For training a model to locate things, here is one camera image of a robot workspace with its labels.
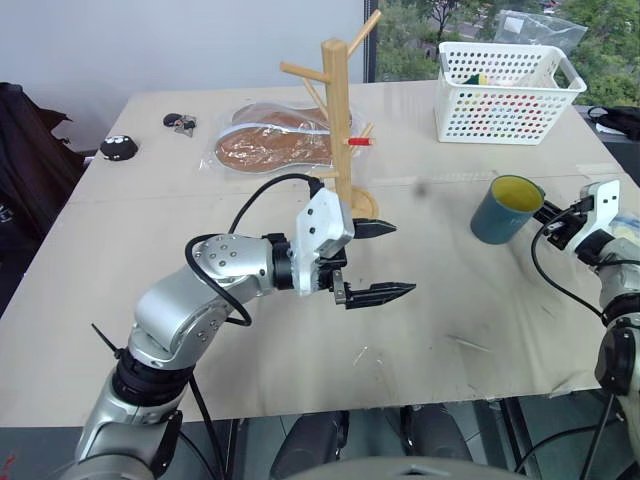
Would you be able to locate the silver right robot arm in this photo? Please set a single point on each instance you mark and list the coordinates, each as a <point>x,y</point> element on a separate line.
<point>620,280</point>

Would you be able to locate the black jacket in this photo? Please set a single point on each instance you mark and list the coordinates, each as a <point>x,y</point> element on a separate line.
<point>30,165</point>

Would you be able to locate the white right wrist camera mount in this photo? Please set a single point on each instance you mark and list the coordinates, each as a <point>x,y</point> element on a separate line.
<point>602,210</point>

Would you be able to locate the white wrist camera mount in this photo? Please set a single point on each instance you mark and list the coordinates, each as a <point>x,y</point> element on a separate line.
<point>602,210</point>
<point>322,220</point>

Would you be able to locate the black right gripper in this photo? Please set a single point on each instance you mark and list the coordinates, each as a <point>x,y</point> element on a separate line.
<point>565,231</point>

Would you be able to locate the blue mug with yellow inside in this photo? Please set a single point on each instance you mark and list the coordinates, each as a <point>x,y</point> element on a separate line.
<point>500,220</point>

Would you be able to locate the clear plastic bag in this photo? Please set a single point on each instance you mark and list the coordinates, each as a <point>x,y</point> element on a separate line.
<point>540,27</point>

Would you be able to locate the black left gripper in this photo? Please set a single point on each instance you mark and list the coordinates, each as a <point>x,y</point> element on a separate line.
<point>331,261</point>

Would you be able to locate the yellow green sponge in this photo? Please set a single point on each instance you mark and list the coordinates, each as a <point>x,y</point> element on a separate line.
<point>477,79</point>

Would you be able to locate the dark rounded shape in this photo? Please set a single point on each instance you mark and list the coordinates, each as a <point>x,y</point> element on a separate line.
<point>310,445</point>
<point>437,432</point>

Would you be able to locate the black round toy with eyes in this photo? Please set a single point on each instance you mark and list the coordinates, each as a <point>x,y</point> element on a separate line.
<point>118,148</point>

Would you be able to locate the white perforated plastic basket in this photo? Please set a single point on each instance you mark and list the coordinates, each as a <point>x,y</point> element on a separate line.
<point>500,110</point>

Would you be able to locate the brown insoles in plastic wrap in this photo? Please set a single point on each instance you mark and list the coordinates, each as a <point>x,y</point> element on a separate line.
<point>270,145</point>

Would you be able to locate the black window frame post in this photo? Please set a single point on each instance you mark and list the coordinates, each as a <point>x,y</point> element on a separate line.
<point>370,45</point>

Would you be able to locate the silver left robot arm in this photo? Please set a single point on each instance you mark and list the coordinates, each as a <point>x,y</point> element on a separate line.
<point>170,305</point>

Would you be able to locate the black zip tie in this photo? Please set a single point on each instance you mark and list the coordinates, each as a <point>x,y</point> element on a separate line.
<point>106,341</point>

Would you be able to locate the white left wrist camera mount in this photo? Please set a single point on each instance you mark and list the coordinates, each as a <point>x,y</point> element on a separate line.
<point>322,220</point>

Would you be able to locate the wooden mug tree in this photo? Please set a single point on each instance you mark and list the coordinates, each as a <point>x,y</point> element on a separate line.
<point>337,125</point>

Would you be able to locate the red tape on peg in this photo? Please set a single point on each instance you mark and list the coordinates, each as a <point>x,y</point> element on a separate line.
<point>361,141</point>

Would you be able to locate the grey robot torso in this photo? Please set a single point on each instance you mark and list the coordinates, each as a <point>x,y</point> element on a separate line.
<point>410,470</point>

